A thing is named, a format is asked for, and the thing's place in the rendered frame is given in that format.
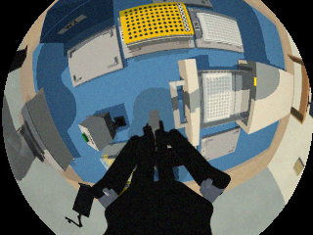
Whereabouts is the yellow open-top bin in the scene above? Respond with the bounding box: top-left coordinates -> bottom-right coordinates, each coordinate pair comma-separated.
121,181 -> 131,194

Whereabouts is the blue open-top bin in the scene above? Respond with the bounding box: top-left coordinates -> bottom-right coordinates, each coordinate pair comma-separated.
39,0 -> 113,43

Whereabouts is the blue bench mat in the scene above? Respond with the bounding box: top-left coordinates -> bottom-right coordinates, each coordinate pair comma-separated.
32,0 -> 285,183

